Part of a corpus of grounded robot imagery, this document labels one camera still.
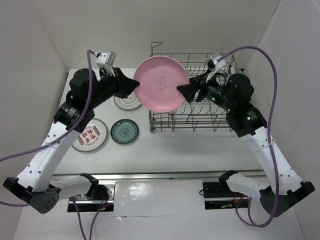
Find pink plate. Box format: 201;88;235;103
133;55;189;113

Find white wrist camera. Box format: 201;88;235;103
95;50;117;69
205;53;226;74

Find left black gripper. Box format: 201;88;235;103
87;66;140;109

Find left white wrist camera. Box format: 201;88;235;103
95;50;117;69

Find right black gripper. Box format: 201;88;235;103
176;68;235;112

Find metal base rail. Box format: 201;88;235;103
52;170;266;182

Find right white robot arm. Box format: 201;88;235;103
177;73;315;217

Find grey wire dish rack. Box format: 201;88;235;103
148;41;232;133

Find white plate green rim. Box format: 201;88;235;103
113;93;141;111

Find teal blue floral plate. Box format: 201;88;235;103
110;119;140;145

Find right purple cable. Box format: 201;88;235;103
217;45;280;228

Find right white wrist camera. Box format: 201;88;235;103
205;53;226;74

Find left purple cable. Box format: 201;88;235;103
0;49;111;240

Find white plate red characters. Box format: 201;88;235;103
71;118;108;153

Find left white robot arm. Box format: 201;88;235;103
3;67;140;214

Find white front cover panel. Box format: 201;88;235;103
113;180;205;217

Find purple cable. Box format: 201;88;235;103
0;49;111;240
217;45;280;228

